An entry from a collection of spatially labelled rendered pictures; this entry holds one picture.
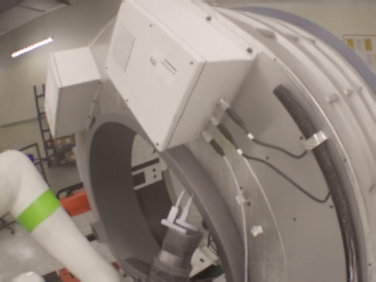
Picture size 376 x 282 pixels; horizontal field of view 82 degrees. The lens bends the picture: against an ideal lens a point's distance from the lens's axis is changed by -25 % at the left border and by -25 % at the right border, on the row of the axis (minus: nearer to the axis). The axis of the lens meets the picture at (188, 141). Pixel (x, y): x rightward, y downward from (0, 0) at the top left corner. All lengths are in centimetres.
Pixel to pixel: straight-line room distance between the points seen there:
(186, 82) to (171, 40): 7
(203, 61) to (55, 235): 44
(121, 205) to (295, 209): 95
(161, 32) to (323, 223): 39
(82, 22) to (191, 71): 680
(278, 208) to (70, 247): 42
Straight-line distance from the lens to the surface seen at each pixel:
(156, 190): 150
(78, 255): 60
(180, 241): 46
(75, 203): 194
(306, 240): 49
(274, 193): 48
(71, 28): 729
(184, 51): 37
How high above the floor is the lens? 163
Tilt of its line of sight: 13 degrees down
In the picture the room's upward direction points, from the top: 8 degrees counter-clockwise
